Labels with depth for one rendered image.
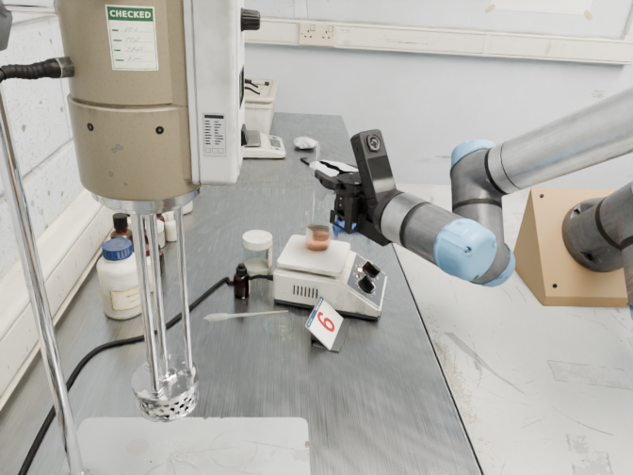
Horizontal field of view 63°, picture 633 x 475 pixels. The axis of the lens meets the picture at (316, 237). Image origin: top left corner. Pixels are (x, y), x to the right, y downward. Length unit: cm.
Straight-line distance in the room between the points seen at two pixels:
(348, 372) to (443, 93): 174
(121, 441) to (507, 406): 54
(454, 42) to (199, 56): 198
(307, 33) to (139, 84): 183
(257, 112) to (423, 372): 128
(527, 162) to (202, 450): 57
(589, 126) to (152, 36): 53
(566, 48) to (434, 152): 67
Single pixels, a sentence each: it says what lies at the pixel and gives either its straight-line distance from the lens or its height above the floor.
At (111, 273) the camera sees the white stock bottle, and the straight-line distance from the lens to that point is 91.
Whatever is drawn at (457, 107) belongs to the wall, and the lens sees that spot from 243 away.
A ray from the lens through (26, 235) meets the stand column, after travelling 51.
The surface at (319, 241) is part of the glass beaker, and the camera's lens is 95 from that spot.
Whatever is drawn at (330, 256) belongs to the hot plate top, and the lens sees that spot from 95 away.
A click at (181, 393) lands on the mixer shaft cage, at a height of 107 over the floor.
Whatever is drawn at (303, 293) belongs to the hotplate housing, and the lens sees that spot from 94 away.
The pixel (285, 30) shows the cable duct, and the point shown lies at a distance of 221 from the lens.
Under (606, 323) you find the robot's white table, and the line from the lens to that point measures 112.
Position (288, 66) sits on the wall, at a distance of 227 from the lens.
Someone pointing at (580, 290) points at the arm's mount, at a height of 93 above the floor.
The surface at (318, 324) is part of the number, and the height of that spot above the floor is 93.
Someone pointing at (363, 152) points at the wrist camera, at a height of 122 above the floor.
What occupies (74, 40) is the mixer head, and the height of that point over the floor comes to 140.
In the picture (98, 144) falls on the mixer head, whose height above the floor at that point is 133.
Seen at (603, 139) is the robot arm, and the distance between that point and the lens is 72.
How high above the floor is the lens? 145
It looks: 27 degrees down
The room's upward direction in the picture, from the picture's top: 4 degrees clockwise
